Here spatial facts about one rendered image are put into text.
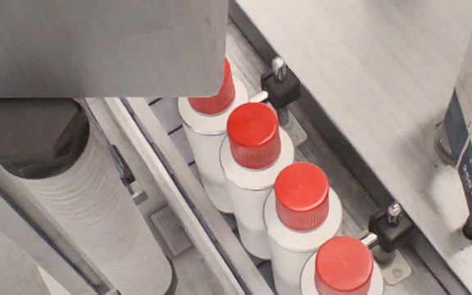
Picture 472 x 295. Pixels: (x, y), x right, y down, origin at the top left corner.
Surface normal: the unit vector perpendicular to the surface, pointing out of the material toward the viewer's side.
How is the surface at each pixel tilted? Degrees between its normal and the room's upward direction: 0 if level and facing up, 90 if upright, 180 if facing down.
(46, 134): 0
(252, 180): 42
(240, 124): 2
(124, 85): 90
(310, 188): 3
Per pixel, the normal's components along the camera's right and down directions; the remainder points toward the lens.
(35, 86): -0.04, 0.89
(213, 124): -0.08, 0.25
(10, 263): -0.09, -0.46
